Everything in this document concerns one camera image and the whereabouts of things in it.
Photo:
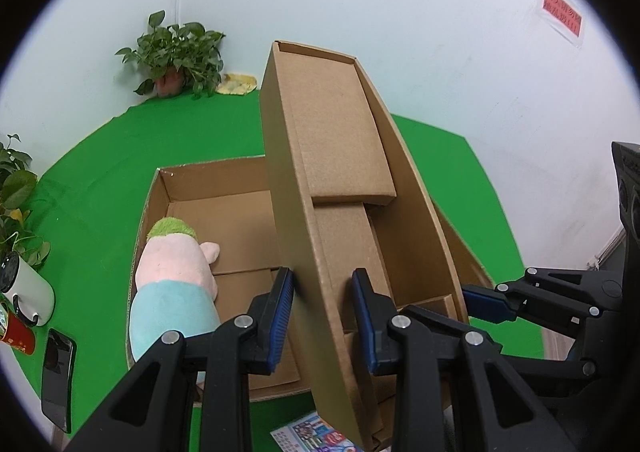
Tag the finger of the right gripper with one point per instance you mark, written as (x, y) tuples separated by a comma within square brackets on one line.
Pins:
[(558, 299)]

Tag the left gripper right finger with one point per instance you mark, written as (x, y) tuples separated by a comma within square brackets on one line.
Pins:
[(438, 364)]

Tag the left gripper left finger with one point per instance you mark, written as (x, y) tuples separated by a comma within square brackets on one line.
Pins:
[(151, 408)]

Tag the colourful board game box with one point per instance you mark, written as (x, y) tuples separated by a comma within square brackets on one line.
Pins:
[(311, 434)]

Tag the narrow brown cardboard tray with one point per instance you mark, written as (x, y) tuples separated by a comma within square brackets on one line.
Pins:
[(313, 99)]

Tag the black smartphone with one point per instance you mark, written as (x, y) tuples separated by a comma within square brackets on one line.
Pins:
[(56, 384)]

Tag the pink and blue plush toy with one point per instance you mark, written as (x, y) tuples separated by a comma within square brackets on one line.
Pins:
[(175, 286)]

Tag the red paper cup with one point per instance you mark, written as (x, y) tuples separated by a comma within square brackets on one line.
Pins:
[(16, 333)]

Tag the potted plant in white mug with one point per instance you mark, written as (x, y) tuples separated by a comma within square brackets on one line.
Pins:
[(22, 251)]

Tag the green table cloth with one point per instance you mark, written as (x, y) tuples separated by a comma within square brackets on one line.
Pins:
[(88, 205)]

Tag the large open cardboard box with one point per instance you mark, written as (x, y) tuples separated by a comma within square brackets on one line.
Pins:
[(212, 225)]

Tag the yellow cloth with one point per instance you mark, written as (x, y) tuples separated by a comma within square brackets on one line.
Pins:
[(233, 84)]

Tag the potted plant in brown pot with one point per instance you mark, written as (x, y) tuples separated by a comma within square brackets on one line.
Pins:
[(176, 57)]

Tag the red wall notice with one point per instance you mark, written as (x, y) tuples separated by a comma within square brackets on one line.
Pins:
[(565, 18)]

